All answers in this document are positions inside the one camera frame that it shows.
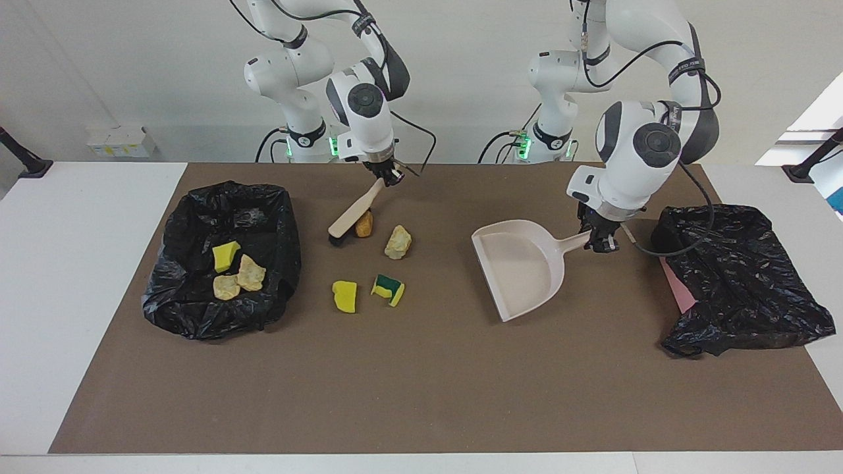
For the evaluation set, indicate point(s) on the pink bin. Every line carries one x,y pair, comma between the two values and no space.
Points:
678,289

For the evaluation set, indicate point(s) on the black clamp stand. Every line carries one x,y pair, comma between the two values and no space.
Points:
26,161
810,164

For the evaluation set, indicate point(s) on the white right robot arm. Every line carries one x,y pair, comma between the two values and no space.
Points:
362,125

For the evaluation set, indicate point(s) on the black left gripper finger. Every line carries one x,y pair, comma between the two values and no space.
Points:
610,242
593,240

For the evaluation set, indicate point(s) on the black trash bag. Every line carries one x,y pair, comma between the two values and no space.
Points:
744,276
197,217

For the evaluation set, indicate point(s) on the brown table mat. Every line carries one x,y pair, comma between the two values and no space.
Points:
421,395

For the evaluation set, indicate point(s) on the teal box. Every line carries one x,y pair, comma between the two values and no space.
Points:
836,197

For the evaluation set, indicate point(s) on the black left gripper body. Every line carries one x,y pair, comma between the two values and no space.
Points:
599,222

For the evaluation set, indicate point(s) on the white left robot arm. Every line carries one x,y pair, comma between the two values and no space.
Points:
632,171

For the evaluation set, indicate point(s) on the brown sponge piece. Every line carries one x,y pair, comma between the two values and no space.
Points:
365,227

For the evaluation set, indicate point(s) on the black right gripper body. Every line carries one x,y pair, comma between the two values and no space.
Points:
382,167

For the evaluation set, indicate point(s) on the pale beige sponge piece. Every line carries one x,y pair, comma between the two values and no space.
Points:
226,288
251,273
398,242

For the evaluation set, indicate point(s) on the beige plastic dustpan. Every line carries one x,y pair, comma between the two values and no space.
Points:
520,270

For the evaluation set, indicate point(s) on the beige brush with black bristles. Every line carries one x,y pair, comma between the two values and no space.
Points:
352,214

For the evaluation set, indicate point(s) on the white socket box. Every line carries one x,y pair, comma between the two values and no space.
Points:
122,141

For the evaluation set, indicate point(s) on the yellow and green sponge piece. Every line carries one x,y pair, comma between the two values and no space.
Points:
388,289

